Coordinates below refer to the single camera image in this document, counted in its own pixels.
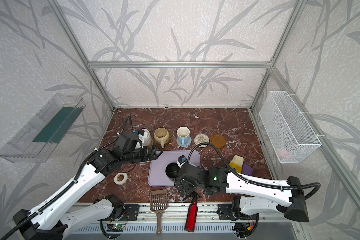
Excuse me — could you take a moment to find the green circuit board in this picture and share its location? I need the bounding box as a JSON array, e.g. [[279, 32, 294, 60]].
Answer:
[[107, 223, 126, 232]]

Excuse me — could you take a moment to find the white tape roll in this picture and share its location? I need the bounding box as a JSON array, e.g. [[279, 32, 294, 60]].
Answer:
[[114, 173, 128, 185]]

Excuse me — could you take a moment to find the red spray bottle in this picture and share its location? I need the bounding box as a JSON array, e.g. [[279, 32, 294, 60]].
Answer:
[[182, 191, 200, 233]]

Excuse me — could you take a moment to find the black mug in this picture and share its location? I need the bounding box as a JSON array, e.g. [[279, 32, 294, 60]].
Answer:
[[165, 163, 180, 181]]

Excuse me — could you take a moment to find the white wire wall basket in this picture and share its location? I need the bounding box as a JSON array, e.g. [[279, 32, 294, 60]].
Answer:
[[259, 91, 322, 164]]

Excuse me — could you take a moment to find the beige ceramic mug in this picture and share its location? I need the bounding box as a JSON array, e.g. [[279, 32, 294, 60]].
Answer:
[[154, 128, 171, 145]]

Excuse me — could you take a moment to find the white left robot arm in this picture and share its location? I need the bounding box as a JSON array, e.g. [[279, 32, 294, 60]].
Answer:
[[2, 116, 163, 240]]

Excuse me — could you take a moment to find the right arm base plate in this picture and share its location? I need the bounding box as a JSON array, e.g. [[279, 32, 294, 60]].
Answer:
[[217, 204, 260, 221]]

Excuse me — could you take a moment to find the brown wooden coaster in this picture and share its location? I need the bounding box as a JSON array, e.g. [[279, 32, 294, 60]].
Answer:
[[155, 141, 171, 149]]

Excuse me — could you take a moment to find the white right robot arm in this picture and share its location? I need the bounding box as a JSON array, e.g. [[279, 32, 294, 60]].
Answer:
[[174, 149, 321, 223]]

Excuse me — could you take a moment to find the multicolour woven coaster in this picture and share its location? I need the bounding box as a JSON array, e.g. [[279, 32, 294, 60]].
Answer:
[[194, 134, 210, 148]]

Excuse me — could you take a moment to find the dark wooden coaster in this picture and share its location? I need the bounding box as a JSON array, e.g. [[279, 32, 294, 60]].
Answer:
[[210, 135, 226, 149]]

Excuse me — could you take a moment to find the white speckled mug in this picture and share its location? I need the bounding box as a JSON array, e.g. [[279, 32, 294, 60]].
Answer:
[[143, 129, 153, 147]]

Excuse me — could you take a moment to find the white and blue mug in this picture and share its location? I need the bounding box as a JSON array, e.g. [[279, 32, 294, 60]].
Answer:
[[177, 127, 191, 144]]

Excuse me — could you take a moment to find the yellow black work glove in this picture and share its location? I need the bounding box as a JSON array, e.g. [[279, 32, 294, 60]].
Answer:
[[229, 155, 244, 174]]

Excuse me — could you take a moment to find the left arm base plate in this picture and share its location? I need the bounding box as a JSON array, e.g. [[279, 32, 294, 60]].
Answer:
[[116, 204, 140, 222]]

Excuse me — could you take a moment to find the brown litter scoop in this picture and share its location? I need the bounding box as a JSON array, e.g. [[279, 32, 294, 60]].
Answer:
[[150, 189, 168, 236]]

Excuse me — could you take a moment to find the pink item in basket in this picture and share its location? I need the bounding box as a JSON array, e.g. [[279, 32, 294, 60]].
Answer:
[[276, 147, 291, 159]]

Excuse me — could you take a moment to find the blue grey woven coaster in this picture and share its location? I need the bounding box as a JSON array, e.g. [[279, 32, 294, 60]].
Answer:
[[177, 138, 192, 148]]

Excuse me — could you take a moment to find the lilac plastic tray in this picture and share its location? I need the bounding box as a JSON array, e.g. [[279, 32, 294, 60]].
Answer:
[[148, 150, 191, 187]]

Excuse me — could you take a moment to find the clear plastic wall shelf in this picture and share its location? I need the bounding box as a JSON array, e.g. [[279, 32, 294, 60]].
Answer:
[[0, 94, 86, 163]]

